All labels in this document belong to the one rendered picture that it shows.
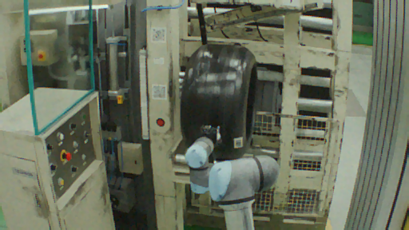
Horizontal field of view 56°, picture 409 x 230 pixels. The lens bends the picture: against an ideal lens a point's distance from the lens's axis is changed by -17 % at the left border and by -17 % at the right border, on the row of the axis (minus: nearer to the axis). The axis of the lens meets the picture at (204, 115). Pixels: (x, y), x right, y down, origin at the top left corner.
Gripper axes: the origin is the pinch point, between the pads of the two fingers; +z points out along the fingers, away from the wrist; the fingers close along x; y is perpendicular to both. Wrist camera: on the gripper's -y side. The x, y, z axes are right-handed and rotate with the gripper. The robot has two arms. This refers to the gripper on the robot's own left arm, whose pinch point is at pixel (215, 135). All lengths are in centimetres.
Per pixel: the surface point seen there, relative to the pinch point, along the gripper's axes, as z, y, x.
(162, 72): 17.8, 22.7, 30.6
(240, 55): 16.8, 33.5, -6.5
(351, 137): 274, -81, -96
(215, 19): 55, 47, 14
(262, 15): 54, 52, -12
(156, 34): 16, 42, 34
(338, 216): 119, -99, -78
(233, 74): 6.8, 26.2, -5.7
